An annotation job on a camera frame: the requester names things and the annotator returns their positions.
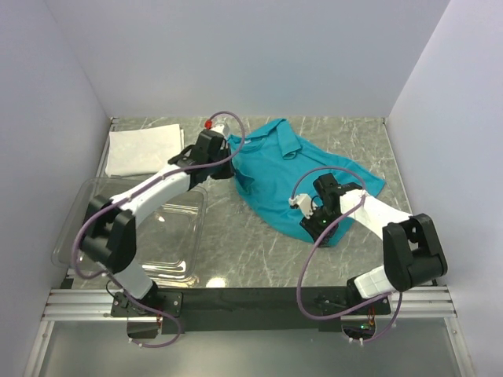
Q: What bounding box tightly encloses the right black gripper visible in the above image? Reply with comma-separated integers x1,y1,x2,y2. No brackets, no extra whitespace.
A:
300,205,342,247

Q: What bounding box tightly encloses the teal t shirt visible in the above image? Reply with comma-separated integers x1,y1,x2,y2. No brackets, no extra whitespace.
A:
226,118,387,245

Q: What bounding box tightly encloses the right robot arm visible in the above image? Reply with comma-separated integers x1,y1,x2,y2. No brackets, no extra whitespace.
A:
288,173,448,313

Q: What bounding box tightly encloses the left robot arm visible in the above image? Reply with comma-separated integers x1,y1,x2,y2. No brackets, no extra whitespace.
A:
72,125,233,316

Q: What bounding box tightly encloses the folded white t shirt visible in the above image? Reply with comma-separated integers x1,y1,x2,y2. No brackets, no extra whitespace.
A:
105,124,184,177

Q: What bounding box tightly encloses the clear plastic bin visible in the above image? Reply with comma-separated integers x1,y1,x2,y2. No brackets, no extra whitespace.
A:
51,178,207,287

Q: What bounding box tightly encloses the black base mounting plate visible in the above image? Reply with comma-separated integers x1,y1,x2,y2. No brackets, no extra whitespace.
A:
111,287,391,335

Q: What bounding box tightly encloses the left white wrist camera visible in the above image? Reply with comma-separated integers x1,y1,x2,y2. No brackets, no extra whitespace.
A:
204,119,231,138

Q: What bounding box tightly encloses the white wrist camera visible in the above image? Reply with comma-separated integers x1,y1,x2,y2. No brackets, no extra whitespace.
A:
204,119,231,138
288,193,318,219

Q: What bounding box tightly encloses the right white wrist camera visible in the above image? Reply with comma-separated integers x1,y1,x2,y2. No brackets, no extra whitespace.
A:
288,193,318,219

